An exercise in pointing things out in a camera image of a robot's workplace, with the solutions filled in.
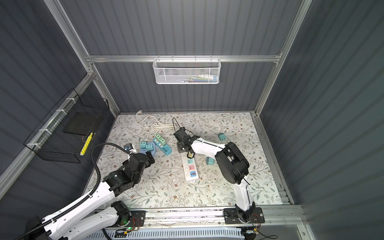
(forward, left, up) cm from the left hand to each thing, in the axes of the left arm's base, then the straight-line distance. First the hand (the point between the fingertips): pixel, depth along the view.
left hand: (144, 155), depth 79 cm
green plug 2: (+15, -7, -9) cm, 19 cm away
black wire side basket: (+6, +37, +12) cm, 39 cm away
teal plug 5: (+2, -36, -13) cm, 39 cm away
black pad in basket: (+12, +30, +14) cm, 35 cm away
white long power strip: (-2, -24, -14) cm, 28 cm away
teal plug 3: (+13, +5, -9) cm, 17 cm away
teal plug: (-2, -24, +1) cm, 25 cm away
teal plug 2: (+19, -47, -13) cm, 53 cm away
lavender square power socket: (+11, +5, -12) cm, 17 cm away
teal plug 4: (+11, +1, -10) cm, 15 cm away
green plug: (+19, -3, -10) cm, 22 cm away
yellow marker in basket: (+1, +24, +11) cm, 27 cm away
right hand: (+12, -22, -11) cm, 27 cm away
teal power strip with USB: (+11, -9, -13) cm, 19 cm away
